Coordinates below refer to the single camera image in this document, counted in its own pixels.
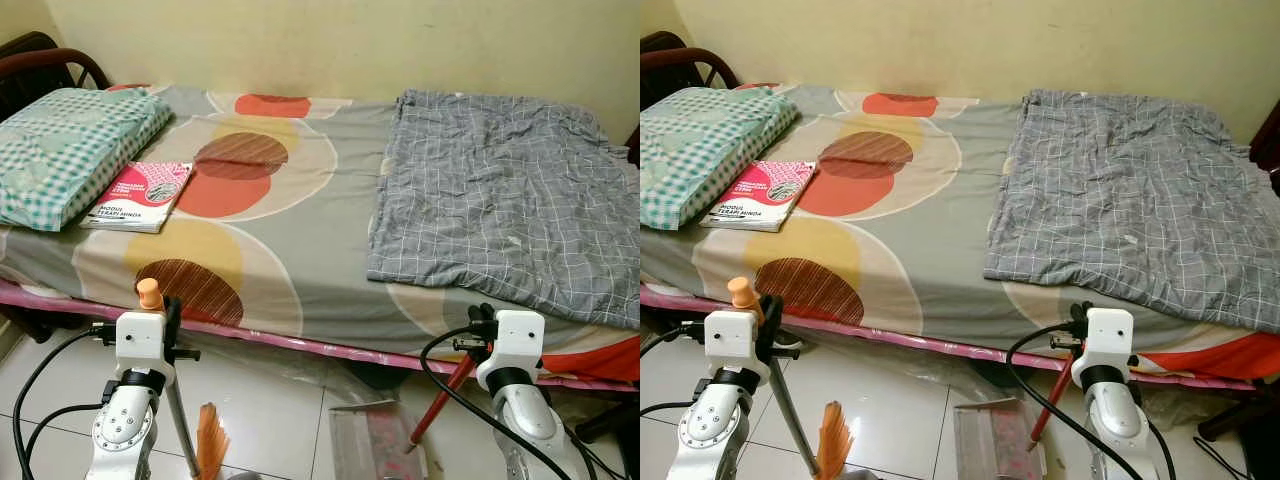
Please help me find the orange-bristled broom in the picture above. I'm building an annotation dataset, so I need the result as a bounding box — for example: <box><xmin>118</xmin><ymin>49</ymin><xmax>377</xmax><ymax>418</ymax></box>
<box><xmin>137</xmin><ymin>279</ymin><xmax>233</xmax><ymax>480</ymax></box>
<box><xmin>727</xmin><ymin>277</ymin><xmax>856</xmax><ymax>480</ymax></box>

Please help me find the clear dustpan with red handle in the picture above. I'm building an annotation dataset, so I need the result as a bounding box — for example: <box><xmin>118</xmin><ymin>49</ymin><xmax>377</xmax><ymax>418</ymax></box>
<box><xmin>954</xmin><ymin>343</ymin><xmax>1087</xmax><ymax>480</ymax></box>
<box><xmin>329</xmin><ymin>345</ymin><xmax>481</xmax><ymax>480</ymax></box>

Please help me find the grey checked blanket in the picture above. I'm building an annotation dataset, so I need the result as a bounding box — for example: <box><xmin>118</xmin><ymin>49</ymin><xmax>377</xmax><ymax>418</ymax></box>
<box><xmin>366</xmin><ymin>89</ymin><xmax>641</xmax><ymax>332</ymax></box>
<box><xmin>984</xmin><ymin>89</ymin><xmax>1280</xmax><ymax>335</ymax></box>

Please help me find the pink and white book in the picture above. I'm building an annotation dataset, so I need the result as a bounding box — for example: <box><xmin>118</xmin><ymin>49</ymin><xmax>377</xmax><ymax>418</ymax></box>
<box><xmin>699</xmin><ymin>160</ymin><xmax>818</xmax><ymax>233</ymax></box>
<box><xmin>80</xmin><ymin>161</ymin><xmax>195</xmax><ymax>235</ymax></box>

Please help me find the dark bed leg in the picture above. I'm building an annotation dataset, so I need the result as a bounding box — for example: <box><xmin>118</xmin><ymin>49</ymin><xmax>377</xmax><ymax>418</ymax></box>
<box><xmin>574</xmin><ymin>398</ymin><xmax>641</xmax><ymax>447</ymax></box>
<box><xmin>1197</xmin><ymin>393</ymin><xmax>1280</xmax><ymax>480</ymax></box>

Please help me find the grey circle-patterned bed mattress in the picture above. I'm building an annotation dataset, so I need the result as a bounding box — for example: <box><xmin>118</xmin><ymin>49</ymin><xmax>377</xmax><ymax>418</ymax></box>
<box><xmin>0</xmin><ymin>85</ymin><xmax>641</xmax><ymax>385</ymax></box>
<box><xmin>640</xmin><ymin>83</ymin><xmax>1280</xmax><ymax>389</ymax></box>

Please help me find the green checked pillow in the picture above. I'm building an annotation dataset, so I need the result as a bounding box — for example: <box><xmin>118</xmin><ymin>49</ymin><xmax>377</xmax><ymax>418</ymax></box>
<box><xmin>640</xmin><ymin>87</ymin><xmax>802</xmax><ymax>231</ymax></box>
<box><xmin>0</xmin><ymin>88</ymin><xmax>174</xmax><ymax>233</ymax></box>

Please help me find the dark wooden headboard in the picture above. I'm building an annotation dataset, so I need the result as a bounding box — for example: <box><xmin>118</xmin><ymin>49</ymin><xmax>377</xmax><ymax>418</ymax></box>
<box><xmin>640</xmin><ymin>31</ymin><xmax>740</xmax><ymax>111</ymax></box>
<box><xmin>0</xmin><ymin>31</ymin><xmax>112</xmax><ymax>122</ymax></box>

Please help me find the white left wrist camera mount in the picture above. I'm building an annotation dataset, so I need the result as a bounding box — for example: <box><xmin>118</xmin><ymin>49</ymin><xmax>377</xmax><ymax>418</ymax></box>
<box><xmin>704</xmin><ymin>308</ymin><xmax>760</xmax><ymax>382</ymax></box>
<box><xmin>114</xmin><ymin>310</ymin><xmax>169</xmax><ymax>377</ymax></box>

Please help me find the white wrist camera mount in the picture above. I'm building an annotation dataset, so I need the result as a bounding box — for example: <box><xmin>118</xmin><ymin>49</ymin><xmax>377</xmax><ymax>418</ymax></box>
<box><xmin>494</xmin><ymin>309</ymin><xmax>547</xmax><ymax>372</ymax></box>
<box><xmin>704</xmin><ymin>308</ymin><xmax>760</xmax><ymax>382</ymax></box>
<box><xmin>1084</xmin><ymin>307</ymin><xmax>1137</xmax><ymax>370</ymax></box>
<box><xmin>114</xmin><ymin>310</ymin><xmax>169</xmax><ymax>377</ymax></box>

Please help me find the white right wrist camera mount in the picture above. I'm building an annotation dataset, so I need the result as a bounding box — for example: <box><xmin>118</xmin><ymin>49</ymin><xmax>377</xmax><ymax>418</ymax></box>
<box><xmin>494</xmin><ymin>309</ymin><xmax>547</xmax><ymax>372</ymax></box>
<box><xmin>1084</xmin><ymin>307</ymin><xmax>1137</xmax><ymax>370</ymax></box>

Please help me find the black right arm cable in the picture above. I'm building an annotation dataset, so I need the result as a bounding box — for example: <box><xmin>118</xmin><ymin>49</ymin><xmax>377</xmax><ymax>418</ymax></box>
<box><xmin>419</xmin><ymin>324</ymin><xmax>549</xmax><ymax>480</ymax></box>
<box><xmin>1004</xmin><ymin>321</ymin><xmax>1133</xmax><ymax>480</ymax></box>

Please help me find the pink bed frame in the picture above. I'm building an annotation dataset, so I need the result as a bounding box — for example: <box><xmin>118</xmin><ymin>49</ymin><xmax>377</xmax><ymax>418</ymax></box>
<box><xmin>640</xmin><ymin>282</ymin><xmax>1280</xmax><ymax>393</ymax></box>
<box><xmin>0</xmin><ymin>279</ymin><xmax>641</xmax><ymax>393</ymax></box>

